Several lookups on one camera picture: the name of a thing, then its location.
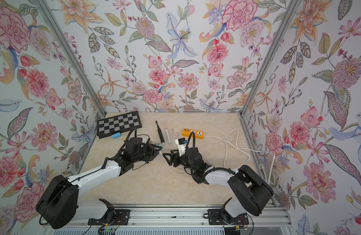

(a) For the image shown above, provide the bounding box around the white power strip cord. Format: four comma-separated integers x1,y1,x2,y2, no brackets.
203,128,275,187

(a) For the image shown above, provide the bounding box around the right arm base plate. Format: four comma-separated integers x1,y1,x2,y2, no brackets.
203,209,250,226

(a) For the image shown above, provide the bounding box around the black electric toothbrush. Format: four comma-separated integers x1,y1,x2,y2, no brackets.
156,121,165,144

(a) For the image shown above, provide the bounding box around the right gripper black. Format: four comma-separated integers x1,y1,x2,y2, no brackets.
164,149,199,173

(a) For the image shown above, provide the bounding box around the orange power strip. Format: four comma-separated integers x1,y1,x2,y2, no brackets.
181,128,205,140

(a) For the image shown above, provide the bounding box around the black white checkerboard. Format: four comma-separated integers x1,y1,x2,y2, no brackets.
97,111,142,139

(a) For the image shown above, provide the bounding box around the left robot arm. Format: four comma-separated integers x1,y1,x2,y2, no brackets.
36,128,162,229

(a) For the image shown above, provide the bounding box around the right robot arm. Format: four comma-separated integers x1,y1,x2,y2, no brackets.
162,131,273,226

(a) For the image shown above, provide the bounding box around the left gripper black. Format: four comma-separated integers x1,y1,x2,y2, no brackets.
132,142,163,164

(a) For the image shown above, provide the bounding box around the blue cylinder block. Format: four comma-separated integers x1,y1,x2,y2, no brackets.
112,132,121,139

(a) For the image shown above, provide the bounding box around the white pink electric toothbrush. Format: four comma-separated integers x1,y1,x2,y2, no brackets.
164,121,172,144

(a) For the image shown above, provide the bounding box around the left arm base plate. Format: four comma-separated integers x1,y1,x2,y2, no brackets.
88,209,131,226

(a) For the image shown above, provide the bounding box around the aluminium mounting rail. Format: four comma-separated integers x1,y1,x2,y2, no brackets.
39,205,293,229

